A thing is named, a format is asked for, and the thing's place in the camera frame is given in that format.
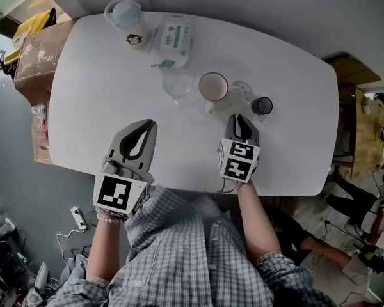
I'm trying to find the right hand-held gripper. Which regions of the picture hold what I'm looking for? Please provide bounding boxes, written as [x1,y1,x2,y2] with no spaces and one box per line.
[216,113,262,184]

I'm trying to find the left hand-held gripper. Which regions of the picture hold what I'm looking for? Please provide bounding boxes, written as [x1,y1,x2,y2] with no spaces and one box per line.
[92,118,158,221]

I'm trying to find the small dark glass cup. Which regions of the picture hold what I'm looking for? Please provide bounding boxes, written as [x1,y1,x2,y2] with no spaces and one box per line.
[251,96,274,117]

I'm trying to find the white brown-rimmed cup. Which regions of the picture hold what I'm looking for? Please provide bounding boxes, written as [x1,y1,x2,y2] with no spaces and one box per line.
[198,72,230,102]

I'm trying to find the wide clear glass cup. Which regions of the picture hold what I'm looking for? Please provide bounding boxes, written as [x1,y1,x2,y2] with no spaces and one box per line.
[161,71,196,107]

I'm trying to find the person's left forearm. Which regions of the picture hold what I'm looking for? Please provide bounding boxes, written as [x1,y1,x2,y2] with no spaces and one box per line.
[86,214,123,283]

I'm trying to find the person's right forearm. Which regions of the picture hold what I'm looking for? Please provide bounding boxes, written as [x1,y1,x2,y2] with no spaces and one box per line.
[236,180,283,265]

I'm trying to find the red and clear packets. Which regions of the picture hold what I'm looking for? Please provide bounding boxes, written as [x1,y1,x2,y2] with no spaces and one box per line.
[31,103,52,165]

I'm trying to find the white wet wipes pack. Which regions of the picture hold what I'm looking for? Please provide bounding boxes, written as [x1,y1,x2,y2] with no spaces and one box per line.
[150,13,195,69]

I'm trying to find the white power strip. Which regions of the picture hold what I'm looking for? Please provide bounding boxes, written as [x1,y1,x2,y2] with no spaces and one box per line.
[70,205,88,230]

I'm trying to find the white lidded drinking bottle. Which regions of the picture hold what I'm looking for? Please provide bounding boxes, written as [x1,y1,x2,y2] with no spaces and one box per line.
[103,0,150,48]

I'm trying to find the brown side table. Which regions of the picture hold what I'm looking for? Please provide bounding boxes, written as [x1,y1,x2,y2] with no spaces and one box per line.
[320,52,382,91]

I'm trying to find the brown cardboard box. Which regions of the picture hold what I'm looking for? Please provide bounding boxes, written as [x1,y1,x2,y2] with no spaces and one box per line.
[13,19,78,102]

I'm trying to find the person's plaid shirt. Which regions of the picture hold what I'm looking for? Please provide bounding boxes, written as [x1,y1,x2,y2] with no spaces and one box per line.
[47,184,339,307]

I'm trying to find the yellow bag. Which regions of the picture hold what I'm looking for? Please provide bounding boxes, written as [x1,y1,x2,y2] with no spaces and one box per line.
[3,7,58,66]

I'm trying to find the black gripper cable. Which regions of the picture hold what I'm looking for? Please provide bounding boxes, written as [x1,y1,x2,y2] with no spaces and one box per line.
[215,177,241,195]

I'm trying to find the white bead bracelet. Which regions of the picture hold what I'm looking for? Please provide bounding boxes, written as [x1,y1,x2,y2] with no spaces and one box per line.
[95,212,123,226]

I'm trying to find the white power cable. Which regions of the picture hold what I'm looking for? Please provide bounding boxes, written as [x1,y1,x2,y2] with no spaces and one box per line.
[55,223,97,265]

